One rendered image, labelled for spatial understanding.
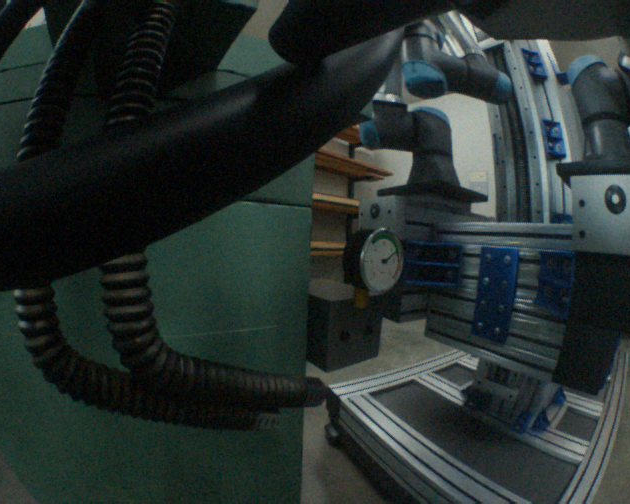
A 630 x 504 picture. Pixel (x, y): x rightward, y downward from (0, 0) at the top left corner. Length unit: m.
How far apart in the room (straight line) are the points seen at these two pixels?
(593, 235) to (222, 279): 0.40
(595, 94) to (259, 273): 0.59
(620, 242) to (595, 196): 0.06
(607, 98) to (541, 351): 0.46
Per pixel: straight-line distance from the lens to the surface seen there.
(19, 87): 0.33
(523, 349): 0.54
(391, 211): 0.58
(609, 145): 0.52
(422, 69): 0.48
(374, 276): 0.26
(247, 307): 0.27
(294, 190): 0.28
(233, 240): 0.25
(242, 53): 0.31
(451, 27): 0.69
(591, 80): 0.58
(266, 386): 0.17
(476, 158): 3.55
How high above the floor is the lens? 0.68
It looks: 3 degrees down
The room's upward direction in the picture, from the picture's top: 3 degrees clockwise
